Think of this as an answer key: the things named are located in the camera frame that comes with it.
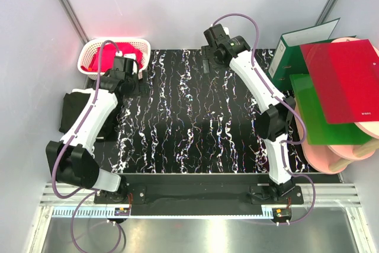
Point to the magenta t shirt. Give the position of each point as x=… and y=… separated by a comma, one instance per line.
x=108, y=57

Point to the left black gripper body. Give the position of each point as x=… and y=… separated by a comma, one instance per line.
x=136, y=89

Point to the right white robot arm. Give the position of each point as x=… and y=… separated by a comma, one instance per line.
x=272, y=123

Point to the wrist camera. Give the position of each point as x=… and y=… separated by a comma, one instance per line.
x=127, y=63
x=216, y=32

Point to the green plastic folder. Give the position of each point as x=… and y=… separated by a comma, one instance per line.
x=319, y=132

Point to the folded black t shirt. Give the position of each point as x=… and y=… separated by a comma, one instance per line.
x=73, y=105

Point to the white plastic basket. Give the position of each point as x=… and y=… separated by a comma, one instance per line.
x=87, y=55

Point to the red plastic folder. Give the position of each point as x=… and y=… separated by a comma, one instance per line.
x=345, y=77

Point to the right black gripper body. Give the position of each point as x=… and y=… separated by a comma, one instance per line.
x=208, y=53

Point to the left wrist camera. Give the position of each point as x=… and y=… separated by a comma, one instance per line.
x=127, y=63

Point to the green lever arch binder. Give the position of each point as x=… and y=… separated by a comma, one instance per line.
x=288, y=58

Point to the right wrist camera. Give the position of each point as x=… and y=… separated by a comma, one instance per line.
x=216, y=32

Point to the aluminium rail frame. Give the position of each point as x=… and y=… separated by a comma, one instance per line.
x=331, y=219

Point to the pink round wooden stool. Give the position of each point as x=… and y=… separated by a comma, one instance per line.
x=332, y=159

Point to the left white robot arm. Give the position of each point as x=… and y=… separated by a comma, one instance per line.
x=71, y=159

